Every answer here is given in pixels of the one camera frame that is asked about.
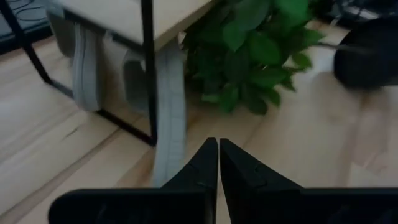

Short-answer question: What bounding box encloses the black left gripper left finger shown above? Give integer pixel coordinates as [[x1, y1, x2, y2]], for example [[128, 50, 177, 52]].
[[48, 137, 218, 224]]

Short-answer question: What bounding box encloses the black plant pot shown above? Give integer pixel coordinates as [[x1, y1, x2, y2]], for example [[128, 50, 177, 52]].
[[333, 17, 398, 90]]

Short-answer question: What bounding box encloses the grey-green rubber slide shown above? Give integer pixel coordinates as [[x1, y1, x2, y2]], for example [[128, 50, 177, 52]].
[[123, 40, 188, 188], [46, 9, 103, 113]]

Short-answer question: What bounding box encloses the wooden shelf black metal frame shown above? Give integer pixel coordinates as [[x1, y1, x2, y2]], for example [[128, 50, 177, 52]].
[[0, 0, 218, 147]]

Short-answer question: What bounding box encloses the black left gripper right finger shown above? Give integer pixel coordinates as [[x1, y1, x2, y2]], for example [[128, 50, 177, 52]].
[[220, 138, 398, 224]]

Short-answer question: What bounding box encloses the green artificial leafy plant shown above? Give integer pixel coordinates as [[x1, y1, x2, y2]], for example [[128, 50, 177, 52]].
[[182, 0, 368, 116]]

